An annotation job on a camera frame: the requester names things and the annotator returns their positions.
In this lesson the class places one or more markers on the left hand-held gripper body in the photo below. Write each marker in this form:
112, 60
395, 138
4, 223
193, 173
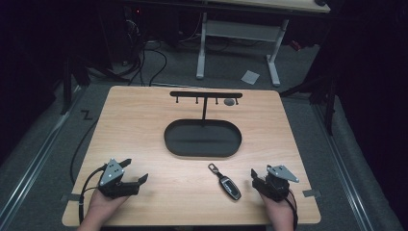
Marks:
112, 183

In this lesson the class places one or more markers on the person's left hand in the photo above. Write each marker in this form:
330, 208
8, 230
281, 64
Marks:
104, 205

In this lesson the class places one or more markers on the black metal stand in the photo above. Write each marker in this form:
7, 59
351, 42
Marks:
67, 86
329, 102

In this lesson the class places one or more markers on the black zigzag tape mark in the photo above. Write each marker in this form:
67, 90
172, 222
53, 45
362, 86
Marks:
87, 115

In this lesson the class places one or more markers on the small red object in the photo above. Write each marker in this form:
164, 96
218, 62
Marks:
295, 45

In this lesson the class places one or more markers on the metal floor rail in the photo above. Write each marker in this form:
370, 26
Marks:
35, 160
343, 166

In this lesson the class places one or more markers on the grey tape strip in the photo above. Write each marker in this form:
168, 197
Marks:
311, 193
70, 197

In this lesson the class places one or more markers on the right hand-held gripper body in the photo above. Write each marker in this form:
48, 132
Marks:
275, 184

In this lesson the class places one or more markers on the person's right hand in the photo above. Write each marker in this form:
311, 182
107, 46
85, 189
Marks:
278, 210

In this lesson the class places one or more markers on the white metal frame desk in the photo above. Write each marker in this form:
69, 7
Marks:
243, 32

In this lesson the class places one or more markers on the grey round table plug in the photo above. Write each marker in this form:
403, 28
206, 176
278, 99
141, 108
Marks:
229, 102

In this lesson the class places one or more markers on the black key rack with tray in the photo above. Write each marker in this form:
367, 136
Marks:
202, 138

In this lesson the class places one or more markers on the dark computer tower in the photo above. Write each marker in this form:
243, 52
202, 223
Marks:
132, 35

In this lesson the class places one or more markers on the white paper sheet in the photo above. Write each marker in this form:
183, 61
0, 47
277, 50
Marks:
250, 77

